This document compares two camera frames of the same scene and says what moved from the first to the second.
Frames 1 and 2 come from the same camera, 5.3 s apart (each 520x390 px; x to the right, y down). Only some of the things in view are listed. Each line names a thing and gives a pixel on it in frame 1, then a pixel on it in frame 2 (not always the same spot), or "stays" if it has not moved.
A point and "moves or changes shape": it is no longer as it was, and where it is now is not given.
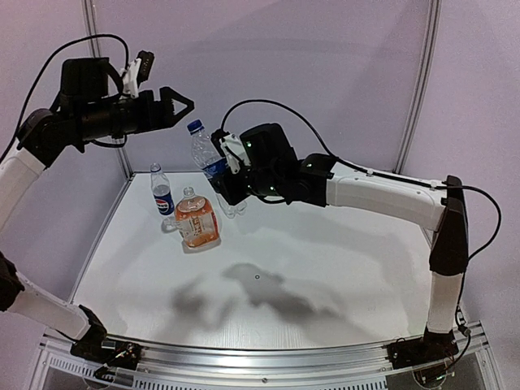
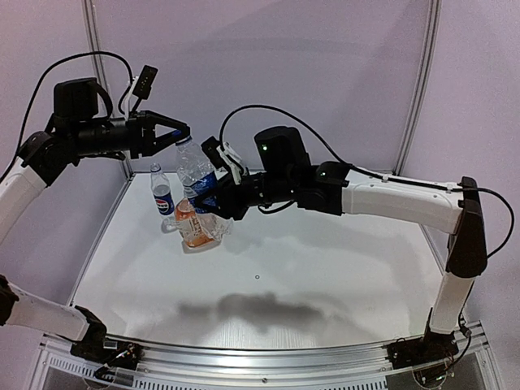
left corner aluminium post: (90, 12) stays
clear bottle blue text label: (210, 162) moves or changes shape
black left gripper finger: (179, 116) → (164, 140)
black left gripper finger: (166, 96) → (182, 128)
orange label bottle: (197, 219) stays
